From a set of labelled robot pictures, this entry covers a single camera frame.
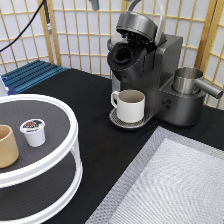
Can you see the grey woven placemat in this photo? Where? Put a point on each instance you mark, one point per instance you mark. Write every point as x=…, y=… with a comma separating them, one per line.
x=172, y=180

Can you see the steel milk frother jug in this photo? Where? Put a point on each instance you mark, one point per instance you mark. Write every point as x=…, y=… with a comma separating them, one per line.
x=189, y=81

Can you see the wooden shoji folding screen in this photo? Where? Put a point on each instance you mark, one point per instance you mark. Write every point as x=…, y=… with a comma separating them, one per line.
x=70, y=33

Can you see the white ceramic mug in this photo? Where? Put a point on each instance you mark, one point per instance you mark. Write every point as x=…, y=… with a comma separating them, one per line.
x=129, y=105

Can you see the white two-tier round shelf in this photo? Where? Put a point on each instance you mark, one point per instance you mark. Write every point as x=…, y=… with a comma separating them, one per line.
x=44, y=179

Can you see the white coffee pod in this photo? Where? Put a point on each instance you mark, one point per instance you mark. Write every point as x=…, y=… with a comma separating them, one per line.
x=34, y=132

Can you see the tan wooden cup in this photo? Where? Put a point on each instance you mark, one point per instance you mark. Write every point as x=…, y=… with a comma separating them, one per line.
x=9, y=152

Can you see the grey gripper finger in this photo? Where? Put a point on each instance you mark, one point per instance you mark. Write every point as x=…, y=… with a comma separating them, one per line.
x=95, y=4

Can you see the grey pod coffee machine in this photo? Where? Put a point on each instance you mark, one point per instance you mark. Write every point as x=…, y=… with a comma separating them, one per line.
x=144, y=59

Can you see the blue ribbed metal block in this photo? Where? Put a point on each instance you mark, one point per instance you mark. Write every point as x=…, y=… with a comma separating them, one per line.
x=29, y=75

